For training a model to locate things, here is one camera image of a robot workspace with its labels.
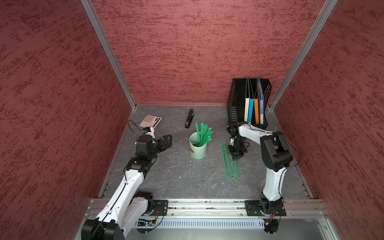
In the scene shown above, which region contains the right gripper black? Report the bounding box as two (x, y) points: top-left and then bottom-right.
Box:
(228, 135), (248, 161)

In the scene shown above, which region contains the aluminium corner post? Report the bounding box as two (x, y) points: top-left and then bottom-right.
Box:
(81, 0), (137, 111)
(270, 0), (338, 111)

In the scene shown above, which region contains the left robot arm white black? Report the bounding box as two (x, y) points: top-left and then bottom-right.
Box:
(81, 135), (172, 240)

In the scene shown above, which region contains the blue spine folder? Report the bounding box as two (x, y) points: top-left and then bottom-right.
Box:
(247, 78), (255, 124)

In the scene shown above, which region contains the aluminium mounting rail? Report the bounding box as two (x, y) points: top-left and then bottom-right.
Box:
(85, 197), (328, 219)

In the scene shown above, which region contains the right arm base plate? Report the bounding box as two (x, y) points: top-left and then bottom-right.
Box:
(245, 200), (287, 217)

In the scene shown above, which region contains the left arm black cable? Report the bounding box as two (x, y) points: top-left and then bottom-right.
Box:
(127, 119), (145, 139)

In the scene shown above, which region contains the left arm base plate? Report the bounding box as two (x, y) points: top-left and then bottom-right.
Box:
(150, 200), (169, 217)

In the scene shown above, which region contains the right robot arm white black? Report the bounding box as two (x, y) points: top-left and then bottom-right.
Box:
(227, 122), (293, 216)

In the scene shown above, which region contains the orange spine folder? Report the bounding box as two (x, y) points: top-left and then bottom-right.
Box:
(254, 90), (260, 125)

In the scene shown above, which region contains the light blue folder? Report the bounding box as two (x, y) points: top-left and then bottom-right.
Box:
(258, 77), (264, 125)

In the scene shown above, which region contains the right aluminium corner post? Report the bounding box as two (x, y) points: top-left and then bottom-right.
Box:
(270, 0), (338, 111)

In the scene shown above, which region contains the black mesh file organizer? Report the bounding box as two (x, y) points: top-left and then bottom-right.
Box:
(227, 78), (272, 130)

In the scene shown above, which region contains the green straw upright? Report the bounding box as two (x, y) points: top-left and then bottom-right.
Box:
(196, 122), (201, 142)

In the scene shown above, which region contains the black stapler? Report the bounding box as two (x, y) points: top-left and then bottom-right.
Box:
(185, 109), (195, 129)

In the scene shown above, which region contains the pale green storage cup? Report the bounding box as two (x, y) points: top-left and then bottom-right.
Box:
(189, 132), (207, 160)

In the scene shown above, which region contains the left aluminium corner post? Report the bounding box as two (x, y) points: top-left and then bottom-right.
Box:
(81, 0), (137, 111)

